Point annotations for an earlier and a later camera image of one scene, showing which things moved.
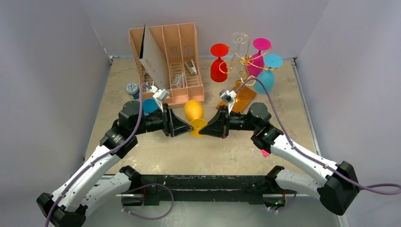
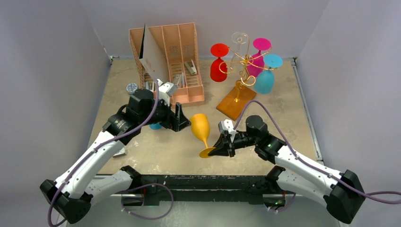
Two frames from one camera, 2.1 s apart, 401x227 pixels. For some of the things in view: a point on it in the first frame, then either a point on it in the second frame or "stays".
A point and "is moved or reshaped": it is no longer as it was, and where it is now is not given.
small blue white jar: [133, 90] stays
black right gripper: [223, 121] -> [230, 145]
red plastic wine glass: [219, 67] stays
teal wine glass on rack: [267, 77] stays
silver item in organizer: [178, 81] stays
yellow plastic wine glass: [194, 111] is moved or reshaped
